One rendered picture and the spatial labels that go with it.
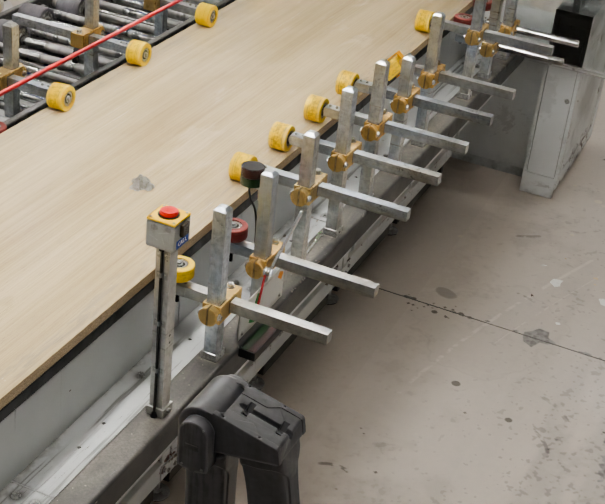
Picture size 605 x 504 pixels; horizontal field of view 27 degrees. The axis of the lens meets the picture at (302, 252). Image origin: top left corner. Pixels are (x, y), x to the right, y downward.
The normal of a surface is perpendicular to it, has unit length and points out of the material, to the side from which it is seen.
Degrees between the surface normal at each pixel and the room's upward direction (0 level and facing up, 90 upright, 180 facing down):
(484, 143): 90
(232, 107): 0
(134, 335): 90
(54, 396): 90
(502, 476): 0
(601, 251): 0
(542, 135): 90
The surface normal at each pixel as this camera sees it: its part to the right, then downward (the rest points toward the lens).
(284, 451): 0.91, 0.14
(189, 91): 0.10, -0.86
